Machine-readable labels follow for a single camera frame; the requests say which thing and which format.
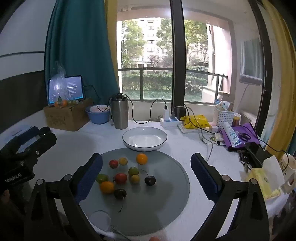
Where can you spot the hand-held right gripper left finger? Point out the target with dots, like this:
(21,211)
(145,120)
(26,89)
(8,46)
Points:
(90,176)

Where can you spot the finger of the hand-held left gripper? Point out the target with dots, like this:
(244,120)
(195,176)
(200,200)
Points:
(46,144)
(29,134)

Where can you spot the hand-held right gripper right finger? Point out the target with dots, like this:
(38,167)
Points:
(203,176)

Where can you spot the green citrus fruit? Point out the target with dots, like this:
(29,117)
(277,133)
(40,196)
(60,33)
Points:
(133,171)
(102,178)

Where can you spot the small orange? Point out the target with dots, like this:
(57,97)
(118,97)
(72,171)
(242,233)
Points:
(141,159)
(106,187)

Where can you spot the small red tomato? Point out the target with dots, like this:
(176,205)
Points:
(113,163)

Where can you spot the dark cherry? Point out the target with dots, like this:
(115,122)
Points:
(120,193)
(150,180)

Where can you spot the yellow brown round fruit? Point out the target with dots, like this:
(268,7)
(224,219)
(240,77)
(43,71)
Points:
(134,179)

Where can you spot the white plate with dark rim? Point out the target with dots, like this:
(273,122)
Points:
(144,139)

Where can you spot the black round device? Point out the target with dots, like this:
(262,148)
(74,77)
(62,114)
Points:
(44,131)

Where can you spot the cardboard box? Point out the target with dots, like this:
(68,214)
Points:
(67,118)

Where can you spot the small yellow fruit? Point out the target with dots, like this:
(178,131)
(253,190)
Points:
(123,161)

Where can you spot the clear round lid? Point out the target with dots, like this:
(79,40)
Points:
(100,220)

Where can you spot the grey round placemat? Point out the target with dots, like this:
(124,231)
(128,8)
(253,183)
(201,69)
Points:
(161,197)

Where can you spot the white flat box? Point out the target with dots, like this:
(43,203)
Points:
(188,130)

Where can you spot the white tube bottle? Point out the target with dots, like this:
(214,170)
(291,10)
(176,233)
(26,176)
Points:
(231,134)

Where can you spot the black clamp device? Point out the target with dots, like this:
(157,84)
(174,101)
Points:
(254,153)

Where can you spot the yellow plastic bag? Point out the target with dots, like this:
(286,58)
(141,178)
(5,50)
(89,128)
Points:
(196,120)

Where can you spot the clear plastic bag of fruit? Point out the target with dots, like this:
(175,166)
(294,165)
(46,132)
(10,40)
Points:
(59,85)

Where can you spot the black scissors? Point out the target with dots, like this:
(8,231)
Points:
(245,137)

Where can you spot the blue bowl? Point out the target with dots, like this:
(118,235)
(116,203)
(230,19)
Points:
(97,118)

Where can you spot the yellow tissue pack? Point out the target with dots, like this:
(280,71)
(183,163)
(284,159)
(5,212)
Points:
(261,183)

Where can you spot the clear fork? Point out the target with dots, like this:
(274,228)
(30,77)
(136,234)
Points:
(115,229)

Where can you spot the white plastic basket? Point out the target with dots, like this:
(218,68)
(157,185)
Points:
(223,118)

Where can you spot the tablet with lit screen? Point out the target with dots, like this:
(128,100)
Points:
(75,88)

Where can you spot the white bowl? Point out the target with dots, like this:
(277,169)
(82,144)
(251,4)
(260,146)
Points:
(99,108)

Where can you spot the white power strip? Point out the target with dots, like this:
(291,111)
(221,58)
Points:
(166,123)

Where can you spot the amber jar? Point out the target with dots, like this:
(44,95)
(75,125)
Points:
(236,120)

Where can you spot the purple pouch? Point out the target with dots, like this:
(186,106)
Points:
(248,129)

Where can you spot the black charger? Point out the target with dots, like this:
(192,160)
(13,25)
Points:
(179,112)

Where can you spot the stainless steel kettle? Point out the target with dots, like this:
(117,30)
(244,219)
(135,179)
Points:
(119,113)

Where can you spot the white charger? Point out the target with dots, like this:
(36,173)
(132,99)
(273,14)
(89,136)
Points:
(166,113)

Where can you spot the white mug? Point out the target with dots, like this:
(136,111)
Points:
(289,166)

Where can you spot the teal curtain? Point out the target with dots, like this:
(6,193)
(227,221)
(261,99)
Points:
(81,46)

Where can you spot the balcony railing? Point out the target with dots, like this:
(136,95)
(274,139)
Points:
(161,68)

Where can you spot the yellow curtain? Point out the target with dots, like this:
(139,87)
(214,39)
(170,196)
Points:
(284,81)
(110,34)

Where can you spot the dark door frame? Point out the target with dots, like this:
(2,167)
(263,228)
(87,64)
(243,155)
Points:
(263,69)

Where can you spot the white wall-mounted appliance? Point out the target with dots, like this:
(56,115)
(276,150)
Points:
(251,60)

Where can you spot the black window frame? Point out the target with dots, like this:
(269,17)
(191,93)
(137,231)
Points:
(177,46)

